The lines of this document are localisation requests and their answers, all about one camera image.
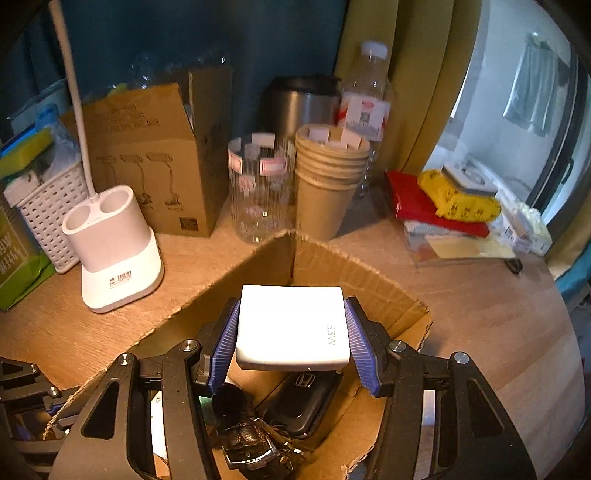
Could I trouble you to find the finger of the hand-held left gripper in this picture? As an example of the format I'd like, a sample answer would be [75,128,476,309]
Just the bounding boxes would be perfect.
[7,401,77,445]
[0,357,63,408]

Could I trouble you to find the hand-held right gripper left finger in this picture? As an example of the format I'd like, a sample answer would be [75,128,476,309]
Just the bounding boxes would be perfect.
[48,298,243,480]

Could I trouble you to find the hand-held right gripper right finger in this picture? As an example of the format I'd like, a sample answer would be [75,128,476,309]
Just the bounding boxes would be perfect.
[344,296,539,480]

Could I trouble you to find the small black cylinder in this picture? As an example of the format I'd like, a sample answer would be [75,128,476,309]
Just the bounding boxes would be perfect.
[212,385,245,425]

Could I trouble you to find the white charger block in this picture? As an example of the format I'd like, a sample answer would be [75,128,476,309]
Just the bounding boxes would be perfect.
[235,285,352,372]

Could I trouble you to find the black car key case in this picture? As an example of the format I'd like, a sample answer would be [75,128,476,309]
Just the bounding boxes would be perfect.
[265,371,342,439]

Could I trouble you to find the cardboard box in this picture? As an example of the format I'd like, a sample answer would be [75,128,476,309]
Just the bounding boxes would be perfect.
[44,229,432,480]

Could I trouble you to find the white bottle with green label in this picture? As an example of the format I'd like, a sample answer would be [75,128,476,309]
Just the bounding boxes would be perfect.
[150,390,218,462]

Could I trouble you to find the black wristwatch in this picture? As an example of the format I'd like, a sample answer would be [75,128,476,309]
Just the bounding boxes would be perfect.
[217,415,301,480]

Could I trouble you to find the green bag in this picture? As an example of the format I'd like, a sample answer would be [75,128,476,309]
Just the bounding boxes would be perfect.
[0,194,56,312]

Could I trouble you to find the white desk lamp with holder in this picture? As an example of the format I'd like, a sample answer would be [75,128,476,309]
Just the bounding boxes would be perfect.
[48,0,165,315]

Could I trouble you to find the clear sleeve with yellow paper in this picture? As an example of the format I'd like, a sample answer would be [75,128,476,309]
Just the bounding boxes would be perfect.
[404,222,517,268]

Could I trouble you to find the clear patterned glass jar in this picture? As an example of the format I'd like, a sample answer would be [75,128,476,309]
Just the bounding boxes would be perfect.
[228,132,296,244]

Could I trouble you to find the flat red box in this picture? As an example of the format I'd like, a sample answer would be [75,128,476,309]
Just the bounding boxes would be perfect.
[385,170,491,238]

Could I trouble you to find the stack of brown paper cups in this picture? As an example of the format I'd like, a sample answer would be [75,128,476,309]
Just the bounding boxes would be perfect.
[294,124,371,241]

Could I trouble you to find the white plastic woven basket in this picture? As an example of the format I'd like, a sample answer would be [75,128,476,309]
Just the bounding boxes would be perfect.
[4,159,90,274]

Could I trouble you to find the yellow printed packet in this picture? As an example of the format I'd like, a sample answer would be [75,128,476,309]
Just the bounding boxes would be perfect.
[418,170,502,221]

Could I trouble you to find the small white square box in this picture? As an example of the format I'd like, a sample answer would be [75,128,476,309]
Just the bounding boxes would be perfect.
[442,157,499,197]

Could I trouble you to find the white tissue packs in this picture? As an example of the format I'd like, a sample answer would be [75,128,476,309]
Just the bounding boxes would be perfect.
[489,194,553,256]

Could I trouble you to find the brown lamp carton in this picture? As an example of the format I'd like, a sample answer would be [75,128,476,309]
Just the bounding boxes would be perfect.
[60,68,234,238]

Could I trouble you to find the yellow curtain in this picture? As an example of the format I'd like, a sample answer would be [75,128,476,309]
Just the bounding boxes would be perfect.
[547,198,591,282]
[332,0,483,176]

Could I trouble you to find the stainless steel thermos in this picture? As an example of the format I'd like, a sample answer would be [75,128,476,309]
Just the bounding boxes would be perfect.
[263,76,342,153]

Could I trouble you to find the clear plastic bag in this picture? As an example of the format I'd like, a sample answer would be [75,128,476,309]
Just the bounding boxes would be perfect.
[46,78,86,162]

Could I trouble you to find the clear plastic water bottle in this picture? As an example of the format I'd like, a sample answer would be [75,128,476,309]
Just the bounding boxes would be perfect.
[336,41,393,199]

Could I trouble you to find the hanging grey garment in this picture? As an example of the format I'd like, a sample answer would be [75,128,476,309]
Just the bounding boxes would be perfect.
[503,34,571,137]

